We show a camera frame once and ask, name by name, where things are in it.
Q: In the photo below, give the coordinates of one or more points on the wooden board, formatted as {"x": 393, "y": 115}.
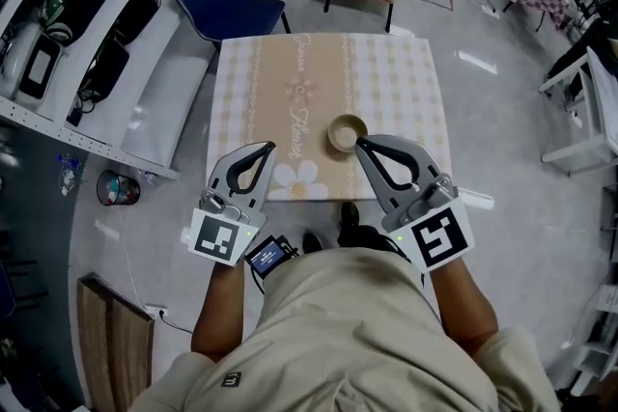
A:
{"x": 116, "y": 342}

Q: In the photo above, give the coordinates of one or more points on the person's black trousers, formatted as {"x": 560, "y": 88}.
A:
{"x": 367, "y": 236}

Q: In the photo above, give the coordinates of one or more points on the person's right forearm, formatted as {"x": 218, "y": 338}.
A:
{"x": 463, "y": 309}

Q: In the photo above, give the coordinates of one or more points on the white power strip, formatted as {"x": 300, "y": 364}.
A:
{"x": 157, "y": 311}

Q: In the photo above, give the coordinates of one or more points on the white table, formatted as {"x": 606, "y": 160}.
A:
{"x": 603, "y": 87}

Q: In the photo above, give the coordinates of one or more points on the person's beige shirt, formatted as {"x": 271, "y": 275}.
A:
{"x": 347, "y": 342}

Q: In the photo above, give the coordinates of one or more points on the person's right black shoe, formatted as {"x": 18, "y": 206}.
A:
{"x": 348, "y": 213}

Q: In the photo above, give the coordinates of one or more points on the white metal shelving rack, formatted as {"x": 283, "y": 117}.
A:
{"x": 164, "y": 77}

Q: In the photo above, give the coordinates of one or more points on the hand-held gripper camera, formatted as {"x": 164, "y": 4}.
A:
{"x": 432, "y": 195}
{"x": 224, "y": 205}

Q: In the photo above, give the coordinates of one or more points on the person's left forearm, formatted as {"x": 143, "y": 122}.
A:
{"x": 217, "y": 313}

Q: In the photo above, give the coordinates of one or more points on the person's left black shoe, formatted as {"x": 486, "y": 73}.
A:
{"x": 311, "y": 242}

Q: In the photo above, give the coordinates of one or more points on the right hand-held gripper camera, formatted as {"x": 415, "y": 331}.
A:
{"x": 432, "y": 195}

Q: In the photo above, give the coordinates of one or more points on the left hand-held gripper camera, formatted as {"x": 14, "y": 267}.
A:
{"x": 224, "y": 205}

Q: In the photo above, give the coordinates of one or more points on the person's black shoe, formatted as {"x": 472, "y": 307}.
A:
{"x": 311, "y": 242}
{"x": 348, "y": 213}

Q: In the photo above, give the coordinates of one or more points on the black device with blue screen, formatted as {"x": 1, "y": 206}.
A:
{"x": 265, "y": 255}

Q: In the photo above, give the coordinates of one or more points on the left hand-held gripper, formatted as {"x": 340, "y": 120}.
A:
{"x": 217, "y": 238}

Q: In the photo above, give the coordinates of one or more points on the beige checked tablecloth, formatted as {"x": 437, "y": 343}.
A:
{"x": 396, "y": 77}

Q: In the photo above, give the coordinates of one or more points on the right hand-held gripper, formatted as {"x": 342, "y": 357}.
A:
{"x": 434, "y": 238}

